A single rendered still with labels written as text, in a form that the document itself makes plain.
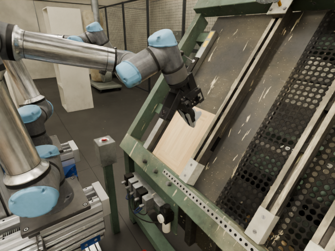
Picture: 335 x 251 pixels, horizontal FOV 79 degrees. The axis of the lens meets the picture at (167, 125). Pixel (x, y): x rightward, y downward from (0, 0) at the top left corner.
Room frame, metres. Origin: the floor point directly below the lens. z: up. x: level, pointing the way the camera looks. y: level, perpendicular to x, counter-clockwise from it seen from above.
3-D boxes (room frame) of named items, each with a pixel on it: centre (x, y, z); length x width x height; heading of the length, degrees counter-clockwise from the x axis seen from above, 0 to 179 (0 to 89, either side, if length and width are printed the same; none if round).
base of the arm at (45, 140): (1.01, 0.73, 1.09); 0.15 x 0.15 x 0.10
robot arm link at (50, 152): (0.60, 0.44, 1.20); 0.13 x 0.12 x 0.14; 23
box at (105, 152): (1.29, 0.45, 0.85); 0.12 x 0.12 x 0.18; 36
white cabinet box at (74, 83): (4.67, 2.17, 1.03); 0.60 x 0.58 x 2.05; 36
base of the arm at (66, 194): (0.61, 0.44, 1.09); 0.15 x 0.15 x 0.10
